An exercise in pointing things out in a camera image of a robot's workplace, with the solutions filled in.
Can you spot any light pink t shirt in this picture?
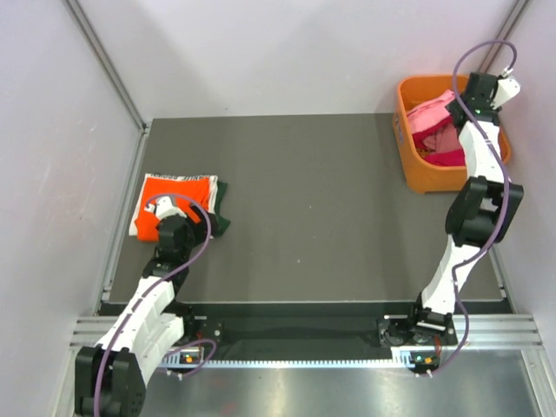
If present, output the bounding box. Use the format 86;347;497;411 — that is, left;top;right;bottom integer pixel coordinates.
407;89;455;134

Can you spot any magenta t shirt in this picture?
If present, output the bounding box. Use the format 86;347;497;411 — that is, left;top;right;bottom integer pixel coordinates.
413;124;465;167

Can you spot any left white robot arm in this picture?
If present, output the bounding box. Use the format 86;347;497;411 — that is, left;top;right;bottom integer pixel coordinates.
74;207;212;416

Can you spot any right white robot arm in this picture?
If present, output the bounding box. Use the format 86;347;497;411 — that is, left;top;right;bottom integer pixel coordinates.
405;73;524;344

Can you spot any folded dark green t shirt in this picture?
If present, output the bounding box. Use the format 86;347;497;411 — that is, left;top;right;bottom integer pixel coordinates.
209;180;231;238

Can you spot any folded white printed t shirt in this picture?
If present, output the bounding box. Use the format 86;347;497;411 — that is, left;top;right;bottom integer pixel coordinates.
129;174;218;242

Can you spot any orange plastic basket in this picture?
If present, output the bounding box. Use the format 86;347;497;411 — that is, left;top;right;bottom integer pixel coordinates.
393;75;511;194

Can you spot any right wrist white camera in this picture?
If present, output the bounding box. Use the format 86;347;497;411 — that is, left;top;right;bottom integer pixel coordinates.
492;67;520;109

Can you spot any wrist white camera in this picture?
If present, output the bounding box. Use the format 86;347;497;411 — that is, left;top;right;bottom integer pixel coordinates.
142;194;202;223
492;67;520;109

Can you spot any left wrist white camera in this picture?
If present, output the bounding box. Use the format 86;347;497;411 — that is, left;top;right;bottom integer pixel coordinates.
142;194;202;223

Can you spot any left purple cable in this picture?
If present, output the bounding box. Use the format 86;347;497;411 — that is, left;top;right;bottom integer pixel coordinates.
94;194;218;417

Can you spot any purple cable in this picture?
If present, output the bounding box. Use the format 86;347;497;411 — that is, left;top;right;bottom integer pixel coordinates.
94;194;218;417
415;40;519;378

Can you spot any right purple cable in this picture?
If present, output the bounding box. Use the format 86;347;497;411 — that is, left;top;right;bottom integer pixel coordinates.
415;40;519;378

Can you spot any grey slotted cable duct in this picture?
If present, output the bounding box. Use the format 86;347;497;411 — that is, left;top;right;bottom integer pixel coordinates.
158;347;439;372

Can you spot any aluminium frame rail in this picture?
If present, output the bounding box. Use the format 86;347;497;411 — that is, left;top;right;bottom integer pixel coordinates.
69;314;543;350

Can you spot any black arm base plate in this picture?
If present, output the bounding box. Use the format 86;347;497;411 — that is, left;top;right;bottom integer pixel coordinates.
97;301;516;361

